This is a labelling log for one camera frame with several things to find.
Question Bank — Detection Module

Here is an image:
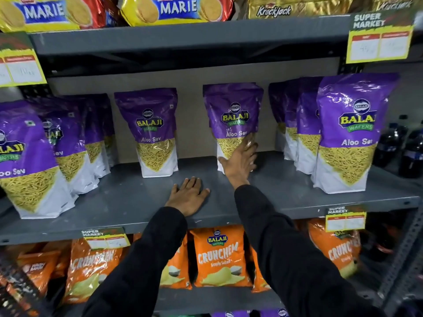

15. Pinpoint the person's left hand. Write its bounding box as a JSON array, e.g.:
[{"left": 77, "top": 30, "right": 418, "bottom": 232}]
[{"left": 165, "top": 176, "right": 211, "bottom": 217}]

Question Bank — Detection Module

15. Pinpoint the person's right hand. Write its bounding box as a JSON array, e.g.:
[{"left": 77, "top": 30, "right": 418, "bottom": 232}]
[{"left": 218, "top": 133, "right": 259, "bottom": 190}]

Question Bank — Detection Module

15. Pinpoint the purple snack packet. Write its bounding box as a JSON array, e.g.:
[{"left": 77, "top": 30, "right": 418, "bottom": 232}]
[{"left": 203, "top": 83, "right": 264, "bottom": 174}]

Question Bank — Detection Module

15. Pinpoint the person's right forearm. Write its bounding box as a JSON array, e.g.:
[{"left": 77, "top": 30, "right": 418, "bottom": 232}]
[{"left": 234, "top": 184, "right": 388, "bottom": 317}]

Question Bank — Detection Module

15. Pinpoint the person's left forearm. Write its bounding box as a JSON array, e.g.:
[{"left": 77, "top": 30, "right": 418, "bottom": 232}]
[{"left": 82, "top": 206, "right": 189, "bottom": 317}]

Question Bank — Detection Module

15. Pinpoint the grey metal shelving rack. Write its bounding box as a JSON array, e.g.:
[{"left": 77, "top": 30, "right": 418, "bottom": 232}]
[{"left": 0, "top": 15, "right": 423, "bottom": 317}]

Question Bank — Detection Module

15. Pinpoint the row of orange chip packets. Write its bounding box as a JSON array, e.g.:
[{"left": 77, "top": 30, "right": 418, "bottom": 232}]
[{"left": 0, "top": 218, "right": 362, "bottom": 306}]

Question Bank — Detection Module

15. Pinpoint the yellow price tag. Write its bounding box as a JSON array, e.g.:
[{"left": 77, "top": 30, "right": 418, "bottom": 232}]
[
  {"left": 325, "top": 205, "right": 367, "bottom": 233},
  {"left": 346, "top": 10, "right": 416, "bottom": 64},
  {"left": 0, "top": 31, "right": 47, "bottom": 88},
  {"left": 81, "top": 227, "right": 131, "bottom": 251}
]

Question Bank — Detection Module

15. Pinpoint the row of purple snack packets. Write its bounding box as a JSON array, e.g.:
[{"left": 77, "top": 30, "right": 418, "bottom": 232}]
[{"left": 0, "top": 73, "right": 401, "bottom": 220}]

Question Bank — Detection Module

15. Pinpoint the yellow biscuit packet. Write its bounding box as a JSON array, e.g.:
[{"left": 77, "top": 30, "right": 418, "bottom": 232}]
[
  {"left": 119, "top": 0, "right": 235, "bottom": 27},
  {"left": 0, "top": 0, "right": 100, "bottom": 33}
]

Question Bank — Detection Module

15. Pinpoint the dark soda bottle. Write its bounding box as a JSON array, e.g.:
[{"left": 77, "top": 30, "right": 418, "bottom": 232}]
[
  {"left": 398, "top": 128, "right": 423, "bottom": 179},
  {"left": 373, "top": 123, "right": 402, "bottom": 168},
  {"left": 397, "top": 114, "right": 409, "bottom": 137}
]

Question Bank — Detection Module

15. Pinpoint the gold cracker packet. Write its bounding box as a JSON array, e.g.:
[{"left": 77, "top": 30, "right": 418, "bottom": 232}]
[
  {"left": 373, "top": 0, "right": 423, "bottom": 12},
  {"left": 247, "top": 0, "right": 355, "bottom": 20}
]

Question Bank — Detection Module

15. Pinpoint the red and blue biscuit packet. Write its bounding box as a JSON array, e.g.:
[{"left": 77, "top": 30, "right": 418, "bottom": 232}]
[{"left": 79, "top": 0, "right": 124, "bottom": 29}]

